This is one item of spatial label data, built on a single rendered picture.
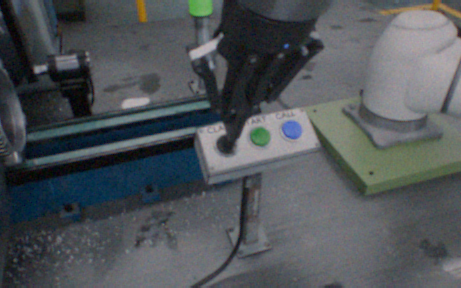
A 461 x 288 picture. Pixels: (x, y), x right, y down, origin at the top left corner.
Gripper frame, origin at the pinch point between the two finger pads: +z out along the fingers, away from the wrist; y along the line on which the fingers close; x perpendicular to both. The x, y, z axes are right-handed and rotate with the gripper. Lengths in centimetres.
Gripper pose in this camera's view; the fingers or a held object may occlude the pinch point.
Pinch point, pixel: (235, 117)
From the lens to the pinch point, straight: 45.7
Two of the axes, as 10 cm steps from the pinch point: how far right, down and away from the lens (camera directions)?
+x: 2.9, 8.8, -3.8
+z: -1.4, 4.3, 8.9
